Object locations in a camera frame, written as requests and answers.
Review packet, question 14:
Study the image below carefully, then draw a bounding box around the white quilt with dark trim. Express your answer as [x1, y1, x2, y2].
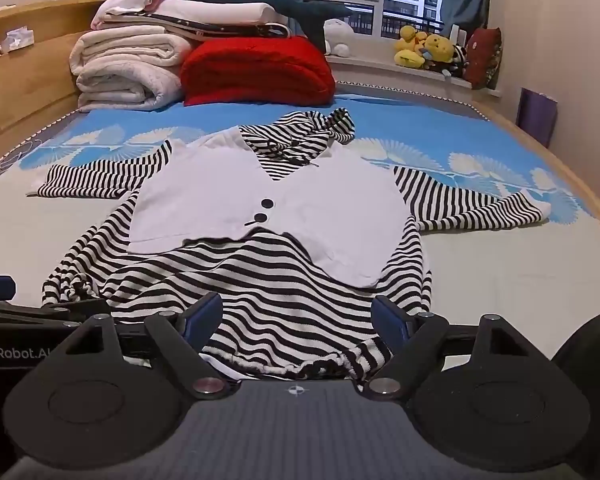
[100, 0, 292, 42]

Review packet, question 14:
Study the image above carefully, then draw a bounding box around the white window sill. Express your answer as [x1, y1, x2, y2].
[325, 55, 504, 99]

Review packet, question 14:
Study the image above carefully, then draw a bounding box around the black white striped plush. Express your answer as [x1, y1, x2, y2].
[449, 45, 469, 79]

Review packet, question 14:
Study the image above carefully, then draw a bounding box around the cream folded blanket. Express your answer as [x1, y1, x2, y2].
[70, 25, 193, 68]

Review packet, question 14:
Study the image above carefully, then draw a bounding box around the white plush toy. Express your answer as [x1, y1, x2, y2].
[322, 18, 355, 57]

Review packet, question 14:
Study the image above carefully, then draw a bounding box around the dark red cushion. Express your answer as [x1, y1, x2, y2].
[463, 27, 504, 90]

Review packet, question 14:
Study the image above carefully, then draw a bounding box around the yellow duck plush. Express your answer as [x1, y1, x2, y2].
[393, 25, 429, 70]

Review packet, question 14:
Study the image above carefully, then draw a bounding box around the tissue pack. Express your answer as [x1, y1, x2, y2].
[5, 28, 35, 50]

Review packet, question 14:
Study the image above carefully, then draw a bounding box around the striped top with white vest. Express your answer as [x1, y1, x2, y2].
[27, 108, 552, 380]

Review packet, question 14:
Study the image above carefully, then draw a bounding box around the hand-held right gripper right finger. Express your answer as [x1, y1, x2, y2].
[361, 295, 546, 402]

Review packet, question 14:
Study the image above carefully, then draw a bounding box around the red folded blanket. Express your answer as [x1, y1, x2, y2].
[180, 36, 337, 107]

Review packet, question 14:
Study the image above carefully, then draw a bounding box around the yellow round plush toy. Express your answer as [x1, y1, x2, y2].
[422, 34, 457, 67]

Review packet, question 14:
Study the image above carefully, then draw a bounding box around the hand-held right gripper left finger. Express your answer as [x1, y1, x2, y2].
[55, 291, 241, 401]

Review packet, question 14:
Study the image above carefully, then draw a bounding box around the purple board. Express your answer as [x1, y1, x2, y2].
[516, 87, 559, 149]

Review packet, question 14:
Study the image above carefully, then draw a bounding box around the white fleece folded blanket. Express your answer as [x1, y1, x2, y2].
[75, 60, 185, 113]

